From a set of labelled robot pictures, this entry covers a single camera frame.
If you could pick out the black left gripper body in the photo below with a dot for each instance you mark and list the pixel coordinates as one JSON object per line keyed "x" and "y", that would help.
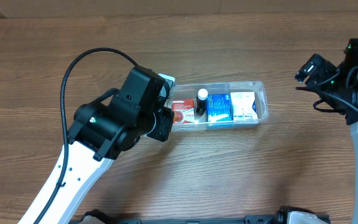
{"x": 163, "y": 125}

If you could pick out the red Panadol box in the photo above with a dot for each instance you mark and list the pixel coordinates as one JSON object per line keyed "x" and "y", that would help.
{"x": 186, "y": 106}

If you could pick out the dark bottle white cap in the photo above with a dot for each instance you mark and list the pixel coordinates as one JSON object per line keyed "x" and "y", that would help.
{"x": 201, "y": 101}

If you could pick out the blue VapoDrops box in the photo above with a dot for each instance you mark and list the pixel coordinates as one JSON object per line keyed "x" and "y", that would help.
{"x": 219, "y": 108}

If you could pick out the white medicine box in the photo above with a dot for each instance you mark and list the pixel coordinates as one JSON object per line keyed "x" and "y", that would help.
{"x": 243, "y": 106}

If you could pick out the orange vitamin tube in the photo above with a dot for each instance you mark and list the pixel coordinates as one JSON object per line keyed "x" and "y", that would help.
{"x": 178, "y": 117}

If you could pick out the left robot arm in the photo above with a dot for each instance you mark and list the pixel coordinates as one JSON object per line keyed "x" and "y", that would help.
{"x": 78, "y": 167}

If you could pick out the clear plastic container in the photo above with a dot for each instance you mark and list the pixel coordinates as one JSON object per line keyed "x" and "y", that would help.
{"x": 201, "y": 122}

